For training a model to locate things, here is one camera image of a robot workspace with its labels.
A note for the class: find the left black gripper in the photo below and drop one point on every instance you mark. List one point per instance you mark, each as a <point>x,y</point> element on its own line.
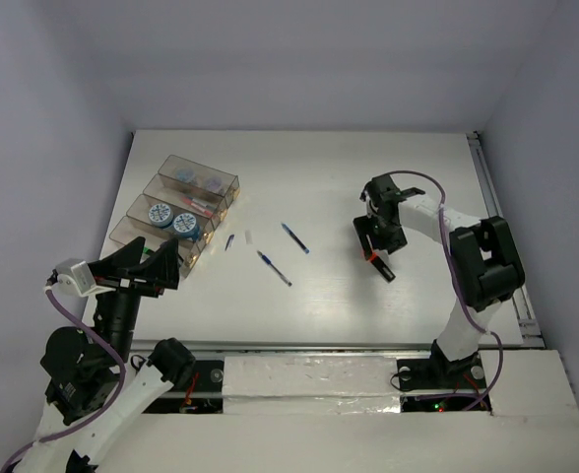
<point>135,282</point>

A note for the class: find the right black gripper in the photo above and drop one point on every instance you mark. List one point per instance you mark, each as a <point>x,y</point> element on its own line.
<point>363,226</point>

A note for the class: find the orange cap black highlighter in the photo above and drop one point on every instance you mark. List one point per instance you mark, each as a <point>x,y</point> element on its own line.
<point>382,268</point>

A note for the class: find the blue white tape roll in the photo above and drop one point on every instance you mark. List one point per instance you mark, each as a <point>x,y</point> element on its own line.
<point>186,226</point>
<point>160,215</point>

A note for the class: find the blue pen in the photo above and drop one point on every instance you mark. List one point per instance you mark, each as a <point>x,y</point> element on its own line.
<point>274,268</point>
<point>295,238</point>

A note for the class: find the clear jar blue pins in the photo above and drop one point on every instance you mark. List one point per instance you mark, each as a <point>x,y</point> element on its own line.
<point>186,175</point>

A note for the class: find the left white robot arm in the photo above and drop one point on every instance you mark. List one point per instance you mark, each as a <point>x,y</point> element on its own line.
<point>94,392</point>

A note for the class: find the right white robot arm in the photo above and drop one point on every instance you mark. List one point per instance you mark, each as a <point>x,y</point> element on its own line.
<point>483,261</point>

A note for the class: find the clear compartment organizer tray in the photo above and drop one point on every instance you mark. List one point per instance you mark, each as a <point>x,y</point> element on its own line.
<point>164,187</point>

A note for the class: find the small blue pen cap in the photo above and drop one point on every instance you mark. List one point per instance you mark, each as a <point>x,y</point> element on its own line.
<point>229,242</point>

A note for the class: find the white foam front block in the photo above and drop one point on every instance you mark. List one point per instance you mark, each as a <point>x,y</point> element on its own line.
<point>310,385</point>

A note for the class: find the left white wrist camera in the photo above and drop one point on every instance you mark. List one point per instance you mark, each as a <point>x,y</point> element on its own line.
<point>74,278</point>

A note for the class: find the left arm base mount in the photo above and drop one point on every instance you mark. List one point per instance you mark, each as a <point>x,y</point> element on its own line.
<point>201,394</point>

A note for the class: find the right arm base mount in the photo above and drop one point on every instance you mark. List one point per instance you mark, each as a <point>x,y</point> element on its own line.
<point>436,385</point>

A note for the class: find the aluminium rail right edge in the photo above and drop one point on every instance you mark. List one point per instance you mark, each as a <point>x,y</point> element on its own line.
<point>509,267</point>

